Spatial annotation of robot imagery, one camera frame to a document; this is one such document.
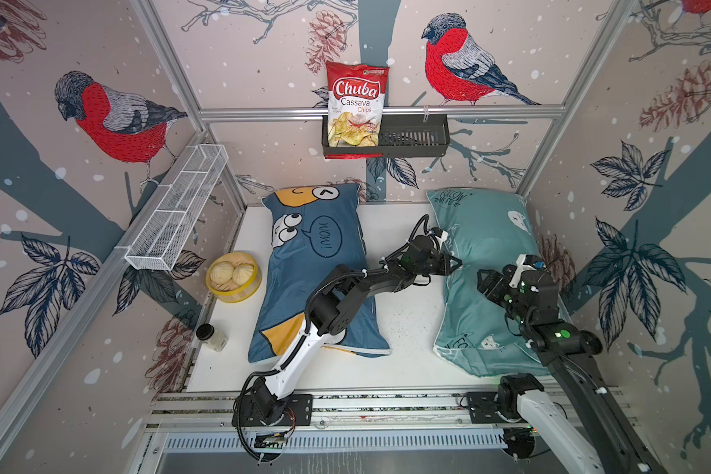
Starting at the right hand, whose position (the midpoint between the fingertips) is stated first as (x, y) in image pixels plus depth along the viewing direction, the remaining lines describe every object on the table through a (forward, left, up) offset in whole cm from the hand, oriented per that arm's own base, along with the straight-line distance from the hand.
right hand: (487, 273), depth 78 cm
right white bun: (+5, +73, -11) cm, 74 cm away
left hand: (+9, +1, -7) cm, 11 cm away
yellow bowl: (0, +73, -15) cm, 75 cm away
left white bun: (+4, +80, -13) cm, 82 cm away
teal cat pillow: (+20, -5, -4) cm, 21 cm away
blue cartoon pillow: (+17, +50, -3) cm, 53 cm away
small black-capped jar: (-16, +74, -12) cm, 77 cm away
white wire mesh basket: (+20, +86, +12) cm, 89 cm away
